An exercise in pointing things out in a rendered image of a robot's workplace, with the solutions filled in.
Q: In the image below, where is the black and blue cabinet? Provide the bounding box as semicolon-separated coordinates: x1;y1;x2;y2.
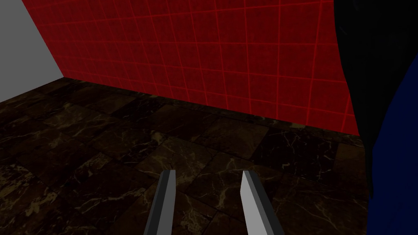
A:
333;0;418;235

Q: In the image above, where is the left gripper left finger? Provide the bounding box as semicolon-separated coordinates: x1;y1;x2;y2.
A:
143;169;177;235

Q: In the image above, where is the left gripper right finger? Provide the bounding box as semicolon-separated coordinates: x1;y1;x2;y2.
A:
240;170;285;235

